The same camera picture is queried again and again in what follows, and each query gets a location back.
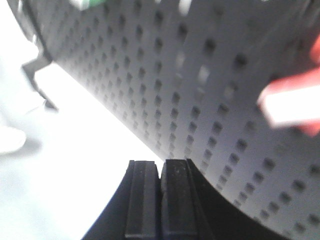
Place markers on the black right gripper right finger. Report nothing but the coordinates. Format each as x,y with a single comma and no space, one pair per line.
191,209

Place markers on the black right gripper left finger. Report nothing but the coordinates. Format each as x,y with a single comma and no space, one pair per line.
133,213

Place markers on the white height-adjustable table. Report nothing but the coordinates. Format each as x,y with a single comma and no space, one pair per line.
72,161

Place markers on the black perforated pegboard panel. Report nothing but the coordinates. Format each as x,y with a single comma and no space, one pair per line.
187,85

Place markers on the red white toggle switch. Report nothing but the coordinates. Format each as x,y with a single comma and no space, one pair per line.
294,101

